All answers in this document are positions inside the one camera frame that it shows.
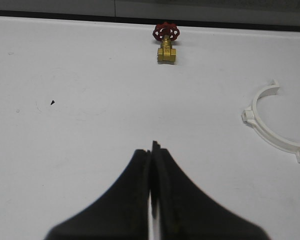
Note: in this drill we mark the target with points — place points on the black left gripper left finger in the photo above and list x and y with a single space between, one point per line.
121 213

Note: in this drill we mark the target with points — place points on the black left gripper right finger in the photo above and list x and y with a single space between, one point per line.
184 212

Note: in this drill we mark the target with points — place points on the brass valve red handwheel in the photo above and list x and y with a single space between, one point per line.
166 33

